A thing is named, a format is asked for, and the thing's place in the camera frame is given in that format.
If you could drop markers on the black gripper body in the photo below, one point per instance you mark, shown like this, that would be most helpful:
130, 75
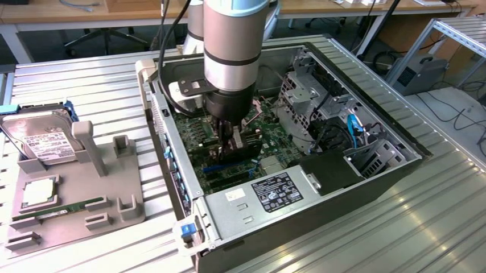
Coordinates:
230, 105

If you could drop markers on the graphics card with black fan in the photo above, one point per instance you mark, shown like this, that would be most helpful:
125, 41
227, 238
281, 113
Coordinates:
243, 155

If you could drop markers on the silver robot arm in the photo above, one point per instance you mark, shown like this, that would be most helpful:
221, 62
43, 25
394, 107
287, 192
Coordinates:
231, 42

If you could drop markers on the metal socket cover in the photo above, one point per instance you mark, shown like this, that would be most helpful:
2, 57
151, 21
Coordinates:
257, 109

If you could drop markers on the green motherboard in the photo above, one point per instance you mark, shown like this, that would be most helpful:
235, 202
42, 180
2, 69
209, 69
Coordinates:
273, 136

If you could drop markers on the silver chipset heatsink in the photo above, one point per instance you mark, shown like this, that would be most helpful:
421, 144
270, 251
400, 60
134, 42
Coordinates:
271, 165

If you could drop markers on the black expansion slot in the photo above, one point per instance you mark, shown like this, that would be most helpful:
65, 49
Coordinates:
234, 184
227, 177

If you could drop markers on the tall metal disk bay cage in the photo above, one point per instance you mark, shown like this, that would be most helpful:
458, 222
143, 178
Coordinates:
304, 94

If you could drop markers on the silver power supply unit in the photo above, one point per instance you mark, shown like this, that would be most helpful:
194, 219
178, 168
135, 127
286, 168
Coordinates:
235, 210

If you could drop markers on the black plastic shroud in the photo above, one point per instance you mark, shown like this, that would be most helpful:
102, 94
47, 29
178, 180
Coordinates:
326, 170

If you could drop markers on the open black PC case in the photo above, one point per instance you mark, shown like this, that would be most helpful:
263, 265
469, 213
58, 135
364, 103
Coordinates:
304, 219

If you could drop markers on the blue case latch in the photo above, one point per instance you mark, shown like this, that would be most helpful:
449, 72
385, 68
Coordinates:
187, 230

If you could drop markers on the low metal disk bay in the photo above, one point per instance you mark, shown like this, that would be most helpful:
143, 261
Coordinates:
376, 162

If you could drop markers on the black office chair base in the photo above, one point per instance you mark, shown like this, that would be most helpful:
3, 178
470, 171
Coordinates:
326, 22
109, 35

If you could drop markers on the brown cardboard box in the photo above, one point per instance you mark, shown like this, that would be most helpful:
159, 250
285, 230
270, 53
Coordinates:
133, 5

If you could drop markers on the grey parts rack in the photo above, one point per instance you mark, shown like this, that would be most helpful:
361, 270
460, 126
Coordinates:
77, 193

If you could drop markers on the silver hard disk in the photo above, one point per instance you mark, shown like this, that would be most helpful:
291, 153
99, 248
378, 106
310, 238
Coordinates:
46, 142

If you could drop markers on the green RAM stick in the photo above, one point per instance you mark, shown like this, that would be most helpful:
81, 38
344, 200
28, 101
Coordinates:
56, 211

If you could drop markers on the silver CPU chip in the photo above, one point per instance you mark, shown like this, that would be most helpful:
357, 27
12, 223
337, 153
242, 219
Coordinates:
38, 192

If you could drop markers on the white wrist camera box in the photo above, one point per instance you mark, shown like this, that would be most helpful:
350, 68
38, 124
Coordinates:
186, 99

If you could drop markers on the wooden desk white frame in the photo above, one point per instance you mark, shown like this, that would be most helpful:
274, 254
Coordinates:
38, 15
417, 8

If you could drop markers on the aluminium profile frame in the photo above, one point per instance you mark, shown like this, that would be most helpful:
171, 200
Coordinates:
456, 31

